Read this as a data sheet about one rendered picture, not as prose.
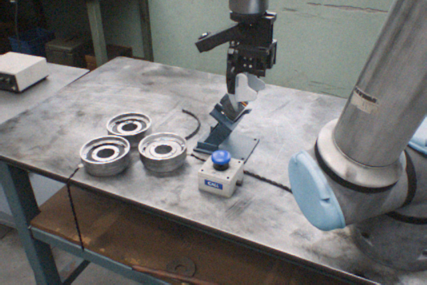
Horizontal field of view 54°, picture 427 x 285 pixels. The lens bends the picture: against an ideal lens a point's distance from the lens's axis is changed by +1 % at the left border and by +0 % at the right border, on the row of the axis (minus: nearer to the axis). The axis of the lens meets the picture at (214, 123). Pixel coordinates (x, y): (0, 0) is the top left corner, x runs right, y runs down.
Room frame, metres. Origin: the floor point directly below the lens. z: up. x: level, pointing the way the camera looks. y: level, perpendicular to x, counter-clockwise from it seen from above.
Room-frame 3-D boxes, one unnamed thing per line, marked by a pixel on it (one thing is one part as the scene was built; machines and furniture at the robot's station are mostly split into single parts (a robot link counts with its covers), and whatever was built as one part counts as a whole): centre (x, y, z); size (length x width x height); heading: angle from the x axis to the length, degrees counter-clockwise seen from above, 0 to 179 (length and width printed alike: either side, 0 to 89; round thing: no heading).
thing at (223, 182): (0.66, -0.02, 0.82); 0.08 x 0.07 x 0.05; 64
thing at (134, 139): (0.84, 0.20, 0.82); 0.10 x 0.10 x 0.04
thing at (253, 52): (0.78, -0.07, 1.06); 0.09 x 0.08 x 0.12; 65
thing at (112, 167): (0.74, 0.24, 0.82); 0.10 x 0.10 x 0.04
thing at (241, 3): (0.79, -0.07, 1.14); 0.08 x 0.08 x 0.05
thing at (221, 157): (0.66, -0.01, 0.85); 0.04 x 0.04 x 0.05
